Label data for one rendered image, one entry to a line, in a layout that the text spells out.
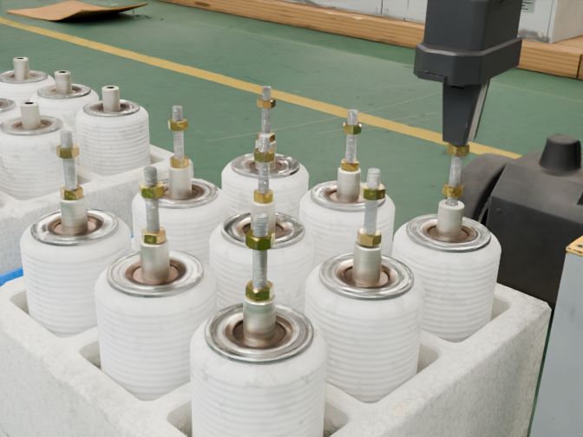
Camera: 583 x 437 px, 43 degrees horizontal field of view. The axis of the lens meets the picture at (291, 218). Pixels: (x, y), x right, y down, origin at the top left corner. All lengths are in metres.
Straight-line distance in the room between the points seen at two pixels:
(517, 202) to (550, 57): 1.62
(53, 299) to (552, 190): 0.61
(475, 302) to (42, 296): 0.38
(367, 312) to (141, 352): 0.17
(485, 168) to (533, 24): 1.67
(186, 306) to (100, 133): 0.48
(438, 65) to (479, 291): 0.21
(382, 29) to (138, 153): 1.98
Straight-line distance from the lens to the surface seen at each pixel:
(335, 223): 0.71
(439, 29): 0.60
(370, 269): 0.58
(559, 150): 1.01
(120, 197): 0.99
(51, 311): 0.68
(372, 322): 0.57
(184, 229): 0.72
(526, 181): 1.00
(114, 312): 0.58
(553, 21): 2.65
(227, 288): 0.65
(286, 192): 0.79
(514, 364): 0.72
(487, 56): 0.60
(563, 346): 0.58
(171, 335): 0.58
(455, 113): 0.64
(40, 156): 0.95
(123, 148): 1.02
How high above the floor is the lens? 0.53
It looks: 24 degrees down
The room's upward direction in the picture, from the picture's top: 2 degrees clockwise
